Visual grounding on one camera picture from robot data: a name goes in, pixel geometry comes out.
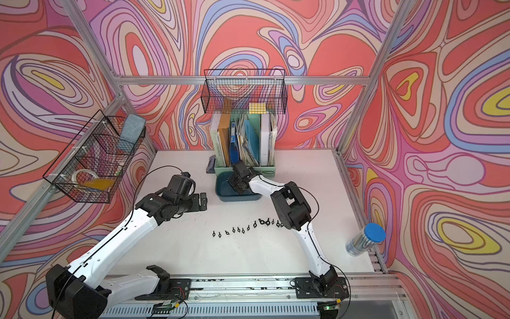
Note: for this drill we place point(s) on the white tape roll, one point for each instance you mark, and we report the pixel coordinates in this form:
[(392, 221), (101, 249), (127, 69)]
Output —
[(82, 176)]

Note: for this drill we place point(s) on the black wire basket left wall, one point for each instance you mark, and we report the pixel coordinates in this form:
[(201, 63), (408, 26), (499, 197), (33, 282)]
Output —
[(97, 146)]

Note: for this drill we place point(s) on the aluminium front rail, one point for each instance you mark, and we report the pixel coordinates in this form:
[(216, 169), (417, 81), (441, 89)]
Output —
[(359, 296)]

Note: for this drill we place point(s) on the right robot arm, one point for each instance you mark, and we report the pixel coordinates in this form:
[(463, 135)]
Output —
[(295, 213)]

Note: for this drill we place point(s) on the grey blue sponge block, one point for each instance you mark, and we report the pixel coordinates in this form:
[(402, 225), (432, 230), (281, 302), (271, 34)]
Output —
[(132, 128)]

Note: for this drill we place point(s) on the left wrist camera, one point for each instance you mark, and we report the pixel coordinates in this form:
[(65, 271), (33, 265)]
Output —
[(182, 185)]

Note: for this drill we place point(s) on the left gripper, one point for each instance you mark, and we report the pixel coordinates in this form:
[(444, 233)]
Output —
[(196, 204)]

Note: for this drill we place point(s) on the black wire basket back wall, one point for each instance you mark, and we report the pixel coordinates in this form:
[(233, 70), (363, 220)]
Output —
[(231, 90)]

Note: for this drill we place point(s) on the teal plastic storage tray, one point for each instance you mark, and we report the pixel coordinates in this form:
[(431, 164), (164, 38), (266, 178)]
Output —
[(226, 193)]

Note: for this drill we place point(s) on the blue folder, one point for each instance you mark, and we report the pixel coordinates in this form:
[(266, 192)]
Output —
[(234, 150)]

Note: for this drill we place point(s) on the yellow sticky note pad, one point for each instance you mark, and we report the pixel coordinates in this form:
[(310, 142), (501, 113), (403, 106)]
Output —
[(257, 108)]

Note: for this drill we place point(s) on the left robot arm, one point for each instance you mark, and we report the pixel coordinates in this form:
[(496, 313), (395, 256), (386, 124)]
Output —
[(80, 289)]

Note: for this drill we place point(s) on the black wire basket wall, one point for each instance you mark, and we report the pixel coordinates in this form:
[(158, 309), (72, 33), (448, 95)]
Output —
[(97, 146), (231, 90)]

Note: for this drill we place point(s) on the white binder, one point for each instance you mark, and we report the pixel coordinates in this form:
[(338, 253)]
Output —
[(264, 139)]

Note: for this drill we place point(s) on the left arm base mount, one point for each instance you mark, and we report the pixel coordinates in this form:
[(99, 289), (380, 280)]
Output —
[(168, 288)]

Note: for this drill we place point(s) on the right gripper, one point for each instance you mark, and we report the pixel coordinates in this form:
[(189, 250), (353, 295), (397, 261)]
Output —
[(231, 181)]

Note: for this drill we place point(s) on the grey stapler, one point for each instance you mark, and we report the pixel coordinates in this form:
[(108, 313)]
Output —
[(211, 165)]

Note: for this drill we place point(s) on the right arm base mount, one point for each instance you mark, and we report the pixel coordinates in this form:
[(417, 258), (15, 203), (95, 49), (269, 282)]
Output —
[(308, 288)]

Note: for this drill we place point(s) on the blue lid clear jar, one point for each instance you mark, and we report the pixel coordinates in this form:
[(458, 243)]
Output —
[(372, 234)]

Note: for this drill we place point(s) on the yellow pad in basket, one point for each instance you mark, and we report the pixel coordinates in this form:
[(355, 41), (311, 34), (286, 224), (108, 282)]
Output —
[(99, 184)]

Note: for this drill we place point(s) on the brown folder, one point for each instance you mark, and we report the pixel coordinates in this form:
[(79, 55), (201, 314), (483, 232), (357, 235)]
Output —
[(224, 135)]

